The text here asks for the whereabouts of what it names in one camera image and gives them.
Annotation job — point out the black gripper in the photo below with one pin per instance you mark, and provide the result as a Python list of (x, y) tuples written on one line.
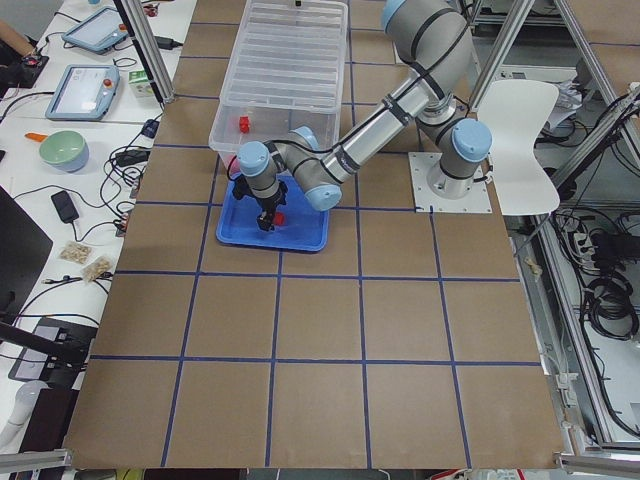
[(268, 204)]

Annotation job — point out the clear plastic box lid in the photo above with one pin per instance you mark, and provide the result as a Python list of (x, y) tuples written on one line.
[(288, 55)]

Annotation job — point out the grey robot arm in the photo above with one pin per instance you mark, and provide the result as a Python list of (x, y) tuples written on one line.
[(433, 40)]

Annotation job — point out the clear plastic storage box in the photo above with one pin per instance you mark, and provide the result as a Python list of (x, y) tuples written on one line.
[(268, 124)]

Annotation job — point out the red block upper pair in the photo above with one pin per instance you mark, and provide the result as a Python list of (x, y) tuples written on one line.
[(244, 124)]

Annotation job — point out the snack bag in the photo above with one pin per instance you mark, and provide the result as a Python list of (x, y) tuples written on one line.
[(99, 268), (75, 252)]

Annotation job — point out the green white carton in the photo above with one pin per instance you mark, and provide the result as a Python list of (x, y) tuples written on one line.
[(140, 84)]

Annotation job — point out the black smartphone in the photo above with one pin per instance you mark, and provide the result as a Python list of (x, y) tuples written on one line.
[(64, 207)]

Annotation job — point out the green bowl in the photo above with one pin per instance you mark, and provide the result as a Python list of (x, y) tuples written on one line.
[(65, 150)]

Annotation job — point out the lower teach pendant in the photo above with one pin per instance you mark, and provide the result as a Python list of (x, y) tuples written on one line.
[(85, 93)]

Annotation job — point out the teach pendant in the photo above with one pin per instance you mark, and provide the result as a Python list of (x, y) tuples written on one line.
[(99, 32), (85, 93)]

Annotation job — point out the upper teach pendant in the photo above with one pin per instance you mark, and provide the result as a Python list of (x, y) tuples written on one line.
[(99, 32)]

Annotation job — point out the white chair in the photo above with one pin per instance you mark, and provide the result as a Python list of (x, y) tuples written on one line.
[(515, 111)]

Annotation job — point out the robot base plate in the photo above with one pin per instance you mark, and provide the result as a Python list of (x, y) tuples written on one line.
[(435, 192)]

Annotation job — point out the aluminium frame post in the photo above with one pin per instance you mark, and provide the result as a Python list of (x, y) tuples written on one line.
[(140, 32)]

